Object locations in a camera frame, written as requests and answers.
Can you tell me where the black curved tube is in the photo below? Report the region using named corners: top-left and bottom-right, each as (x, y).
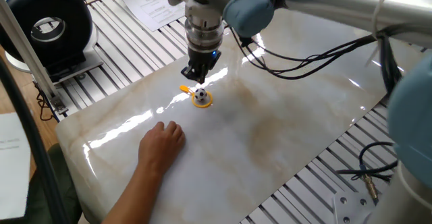
top-left (0, 57), bottom-right (72, 224)

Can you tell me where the black wrist cable bundle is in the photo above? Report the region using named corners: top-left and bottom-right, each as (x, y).
top-left (229, 26), bottom-right (403, 99)

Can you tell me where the marble pattern board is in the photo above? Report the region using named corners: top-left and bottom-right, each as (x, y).
top-left (55, 7), bottom-right (426, 224)

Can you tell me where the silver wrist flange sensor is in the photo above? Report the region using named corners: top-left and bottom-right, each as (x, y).
top-left (184, 16), bottom-right (225, 53)

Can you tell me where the person right forearm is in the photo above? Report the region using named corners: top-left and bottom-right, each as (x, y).
top-left (101, 165), bottom-right (168, 224)

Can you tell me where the black round ring device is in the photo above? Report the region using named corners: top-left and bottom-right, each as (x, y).
top-left (0, 0), bottom-right (105, 84)

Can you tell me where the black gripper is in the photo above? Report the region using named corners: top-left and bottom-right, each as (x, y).
top-left (180, 47), bottom-right (223, 85)

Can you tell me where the aluminium frame post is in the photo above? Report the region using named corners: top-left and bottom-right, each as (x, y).
top-left (0, 0), bottom-right (69, 115)

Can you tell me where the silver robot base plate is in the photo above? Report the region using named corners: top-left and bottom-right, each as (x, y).
top-left (332, 190), bottom-right (377, 224)

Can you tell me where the white printed paper sheet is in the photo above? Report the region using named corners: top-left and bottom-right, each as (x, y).
top-left (119, 0), bottom-right (187, 32)
top-left (0, 112), bottom-right (32, 220)

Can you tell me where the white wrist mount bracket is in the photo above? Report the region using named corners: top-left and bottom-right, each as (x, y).
top-left (167, 0), bottom-right (224, 26)

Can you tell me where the person right hand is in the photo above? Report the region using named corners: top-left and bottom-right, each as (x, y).
top-left (137, 120), bottom-right (186, 176)

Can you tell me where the orange bubble ring wand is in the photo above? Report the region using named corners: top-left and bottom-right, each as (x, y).
top-left (179, 84), bottom-right (214, 109)

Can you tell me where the metal corner bracket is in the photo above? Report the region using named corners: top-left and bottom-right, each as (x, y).
top-left (50, 94), bottom-right (70, 115)

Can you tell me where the small soccer ball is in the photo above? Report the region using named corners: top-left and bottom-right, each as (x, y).
top-left (194, 88), bottom-right (208, 102)

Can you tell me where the black looped cable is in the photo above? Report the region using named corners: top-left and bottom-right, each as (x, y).
top-left (335, 141), bottom-right (400, 206)

